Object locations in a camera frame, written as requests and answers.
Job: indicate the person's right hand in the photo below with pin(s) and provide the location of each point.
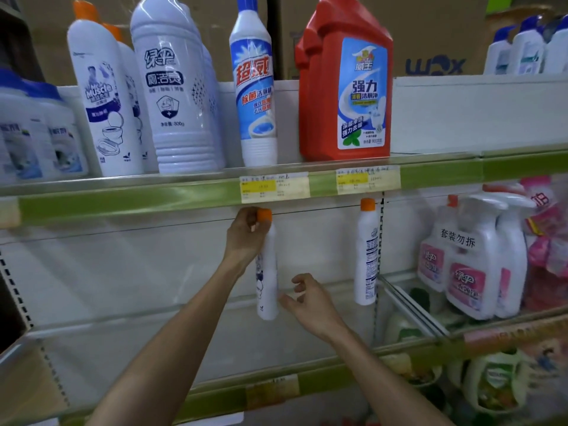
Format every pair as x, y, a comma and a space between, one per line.
315, 310

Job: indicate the person's left hand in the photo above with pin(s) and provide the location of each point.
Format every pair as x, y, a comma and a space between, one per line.
244, 244

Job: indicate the green-edged glass shelf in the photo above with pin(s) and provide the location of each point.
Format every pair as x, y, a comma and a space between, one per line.
155, 199

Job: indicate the blue-label bottle shelf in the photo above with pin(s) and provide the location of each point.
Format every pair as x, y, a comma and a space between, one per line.
255, 93

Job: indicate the green-edged metal shelf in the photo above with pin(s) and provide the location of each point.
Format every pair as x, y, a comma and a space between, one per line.
501, 337
523, 166
133, 350

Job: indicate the blue-capped drain cleaner jar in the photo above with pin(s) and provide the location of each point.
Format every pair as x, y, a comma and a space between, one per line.
66, 141
22, 137

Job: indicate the person's left forearm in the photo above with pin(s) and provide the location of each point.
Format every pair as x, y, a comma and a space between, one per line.
164, 363

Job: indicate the person's right forearm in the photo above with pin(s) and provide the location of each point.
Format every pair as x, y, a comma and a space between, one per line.
390, 386

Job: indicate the yellow price tag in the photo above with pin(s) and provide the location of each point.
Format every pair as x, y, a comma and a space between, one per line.
272, 391
368, 179
9, 212
274, 187

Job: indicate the white bottles with pink labels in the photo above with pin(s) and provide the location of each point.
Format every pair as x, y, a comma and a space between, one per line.
475, 270

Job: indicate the green and white jugs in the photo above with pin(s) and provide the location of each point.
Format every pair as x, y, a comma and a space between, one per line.
492, 381

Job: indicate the group of pink refill pouches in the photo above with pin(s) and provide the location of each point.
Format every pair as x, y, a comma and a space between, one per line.
548, 235

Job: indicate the white gondola shelving unit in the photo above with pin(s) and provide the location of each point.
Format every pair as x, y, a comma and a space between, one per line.
466, 110

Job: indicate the plain cardboard box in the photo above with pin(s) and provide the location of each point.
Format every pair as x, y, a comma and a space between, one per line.
49, 39

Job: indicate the cardboard box with green stripe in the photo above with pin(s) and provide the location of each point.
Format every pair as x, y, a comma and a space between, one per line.
435, 35

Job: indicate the dark wooden cubby shelving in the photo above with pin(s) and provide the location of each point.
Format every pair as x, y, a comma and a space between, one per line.
17, 44

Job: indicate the row of blue-capped white bottles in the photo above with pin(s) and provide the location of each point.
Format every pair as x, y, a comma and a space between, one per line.
528, 48

